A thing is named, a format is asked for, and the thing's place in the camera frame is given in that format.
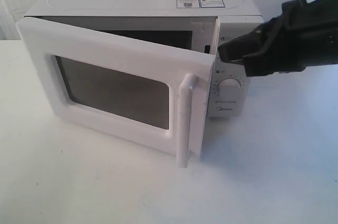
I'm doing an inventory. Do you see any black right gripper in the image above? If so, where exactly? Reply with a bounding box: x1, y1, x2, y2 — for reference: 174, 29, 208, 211
218, 0, 337, 77

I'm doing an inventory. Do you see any white Midea microwave body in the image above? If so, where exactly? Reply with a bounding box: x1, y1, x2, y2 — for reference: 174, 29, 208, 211
25, 0, 266, 119

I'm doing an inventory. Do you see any white lower timer knob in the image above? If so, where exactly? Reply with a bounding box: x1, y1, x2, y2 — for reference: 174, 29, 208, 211
218, 78, 242, 102

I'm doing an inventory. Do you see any warning label sticker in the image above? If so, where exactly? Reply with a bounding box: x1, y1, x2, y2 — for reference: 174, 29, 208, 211
176, 0, 226, 8

